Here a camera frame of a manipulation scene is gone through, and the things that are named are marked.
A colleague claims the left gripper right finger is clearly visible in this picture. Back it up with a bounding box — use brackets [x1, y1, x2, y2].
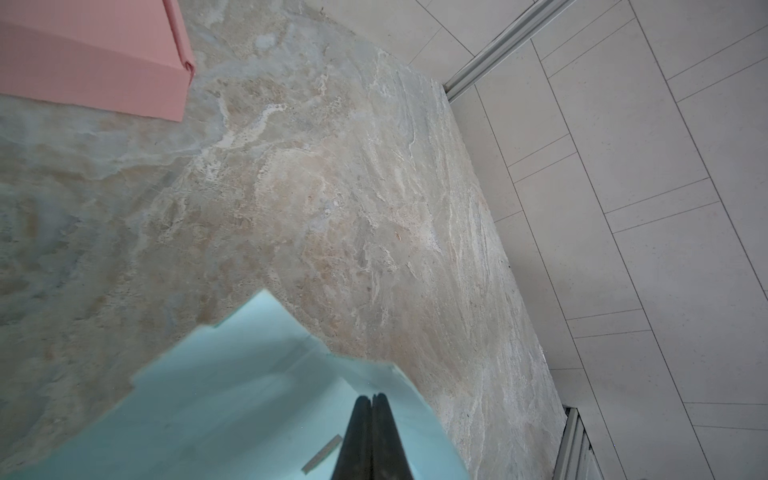
[371, 393, 414, 480]

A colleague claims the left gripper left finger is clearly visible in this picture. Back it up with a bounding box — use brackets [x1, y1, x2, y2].
[331, 396, 372, 480]

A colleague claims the light blue paper box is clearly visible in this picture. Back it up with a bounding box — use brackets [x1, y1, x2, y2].
[17, 291, 468, 479]

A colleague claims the pink paper box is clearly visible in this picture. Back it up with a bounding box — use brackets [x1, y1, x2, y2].
[1, 1, 196, 122]

